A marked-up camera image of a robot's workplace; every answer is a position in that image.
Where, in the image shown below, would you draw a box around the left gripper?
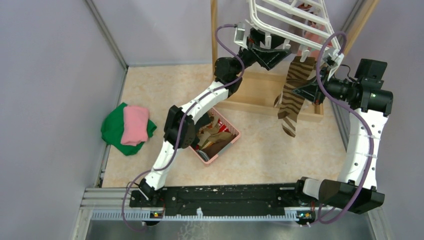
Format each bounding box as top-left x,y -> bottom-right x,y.
232,27 -> 291,77

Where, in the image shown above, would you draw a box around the white clip hanger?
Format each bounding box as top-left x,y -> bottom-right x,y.
247,0 -> 344,66

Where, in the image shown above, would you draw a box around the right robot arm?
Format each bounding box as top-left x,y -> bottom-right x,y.
293,58 -> 394,214

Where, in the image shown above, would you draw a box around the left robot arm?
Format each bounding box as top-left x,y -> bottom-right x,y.
138,28 -> 291,207

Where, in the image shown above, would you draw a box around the striped socks in basket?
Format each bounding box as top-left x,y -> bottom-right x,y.
195,115 -> 238,160

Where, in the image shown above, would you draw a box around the maroon striped sock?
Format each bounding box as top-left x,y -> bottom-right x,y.
289,3 -> 319,36

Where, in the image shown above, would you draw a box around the wooden rack stand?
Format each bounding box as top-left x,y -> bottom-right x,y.
210,0 -> 380,123

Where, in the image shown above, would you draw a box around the pink sock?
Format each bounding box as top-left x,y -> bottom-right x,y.
303,23 -> 326,59

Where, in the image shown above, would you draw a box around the pink plastic basket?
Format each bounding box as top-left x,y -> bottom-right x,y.
190,107 -> 241,166

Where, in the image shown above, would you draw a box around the pink folded cloth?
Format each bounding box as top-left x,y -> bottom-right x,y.
120,105 -> 150,147

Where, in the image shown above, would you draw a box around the green cloth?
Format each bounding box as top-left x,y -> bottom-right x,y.
100,102 -> 157,156

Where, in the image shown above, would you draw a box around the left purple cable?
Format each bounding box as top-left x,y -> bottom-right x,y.
120,23 -> 246,232

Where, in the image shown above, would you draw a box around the purple cable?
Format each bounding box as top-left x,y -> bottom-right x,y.
314,31 -> 375,225
120,23 -> 246,232

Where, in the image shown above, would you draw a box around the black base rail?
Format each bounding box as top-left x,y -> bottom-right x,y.
129,183 -> 319,225

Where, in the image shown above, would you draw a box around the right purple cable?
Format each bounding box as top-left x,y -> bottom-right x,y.
314,31 -> 375,225

